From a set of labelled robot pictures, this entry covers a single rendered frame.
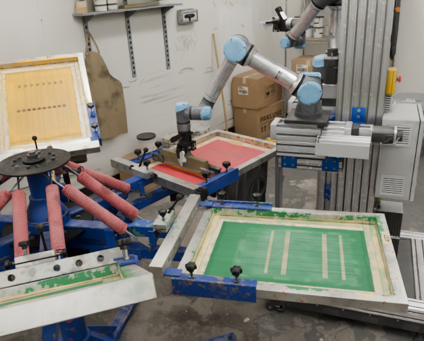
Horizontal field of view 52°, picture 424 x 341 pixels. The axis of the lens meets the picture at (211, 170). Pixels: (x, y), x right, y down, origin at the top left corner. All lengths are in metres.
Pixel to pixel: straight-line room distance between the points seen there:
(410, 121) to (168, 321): 1.84
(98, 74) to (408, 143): 2.93
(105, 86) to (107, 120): 0.34
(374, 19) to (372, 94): 0.38
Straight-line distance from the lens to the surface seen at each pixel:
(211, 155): 2.73
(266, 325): 2.87
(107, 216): 1.83
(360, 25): 2.47
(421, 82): 5.63
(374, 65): 2.50
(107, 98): 4.47
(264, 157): 2.60
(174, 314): 2.98
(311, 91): 2.21
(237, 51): 2.20
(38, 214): 2.00
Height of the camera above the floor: 1.96
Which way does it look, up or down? 24 degrees down
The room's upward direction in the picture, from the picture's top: 3 degrees counter-clockwise
